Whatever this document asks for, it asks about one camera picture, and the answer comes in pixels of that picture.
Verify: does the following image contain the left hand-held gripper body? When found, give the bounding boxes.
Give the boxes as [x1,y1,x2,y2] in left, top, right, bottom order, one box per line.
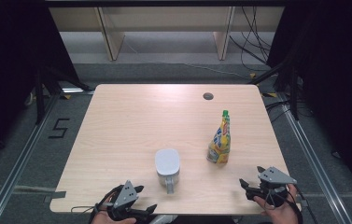
[106,180,148,223]

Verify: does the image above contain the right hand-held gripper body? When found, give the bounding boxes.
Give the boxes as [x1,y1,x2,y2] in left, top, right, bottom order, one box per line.
[245,166,298,208]

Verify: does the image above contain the grey lidded seasoning jar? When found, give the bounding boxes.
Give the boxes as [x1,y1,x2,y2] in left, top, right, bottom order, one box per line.
[154,147,181,195]

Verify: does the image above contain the yellow spout pouch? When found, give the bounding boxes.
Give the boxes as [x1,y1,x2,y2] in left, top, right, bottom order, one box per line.
[206,109,232,165]

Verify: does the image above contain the person's left hand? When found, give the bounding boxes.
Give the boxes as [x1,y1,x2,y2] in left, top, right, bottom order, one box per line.
[91,191,137,224]

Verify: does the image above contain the person's right hand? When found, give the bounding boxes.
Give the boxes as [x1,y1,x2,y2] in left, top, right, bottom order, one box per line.
[253,183,300,224]

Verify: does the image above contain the black metal stand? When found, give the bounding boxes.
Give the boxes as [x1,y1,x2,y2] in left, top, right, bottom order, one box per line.
[35,66,94,126]
[247,58,301,121]

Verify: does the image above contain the grey floor tape strip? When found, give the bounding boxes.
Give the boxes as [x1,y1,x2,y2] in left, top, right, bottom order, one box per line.
[0,184,67,203]

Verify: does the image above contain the dark curtain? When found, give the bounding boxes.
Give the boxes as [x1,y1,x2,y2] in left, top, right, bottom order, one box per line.
[0,0,82,174]
[266,0,352,202]

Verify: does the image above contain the light wooden shelf unit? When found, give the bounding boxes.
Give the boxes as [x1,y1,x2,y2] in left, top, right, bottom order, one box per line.
[49,6,286,62]

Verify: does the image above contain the black wrist strap cord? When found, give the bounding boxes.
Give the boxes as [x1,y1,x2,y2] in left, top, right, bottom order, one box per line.
[265,186,305,224]
[70,204,99,217]

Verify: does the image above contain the aluminium floor rail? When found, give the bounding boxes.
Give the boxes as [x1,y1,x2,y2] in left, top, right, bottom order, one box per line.
[0,88,95,224]
[276,92,352,224]

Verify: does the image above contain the black floor cables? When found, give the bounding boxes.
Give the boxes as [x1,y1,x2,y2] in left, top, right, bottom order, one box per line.
[264,100,291,123]

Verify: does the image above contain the bundle of black cables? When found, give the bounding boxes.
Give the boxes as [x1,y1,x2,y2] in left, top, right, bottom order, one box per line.
[229,6,274,73]

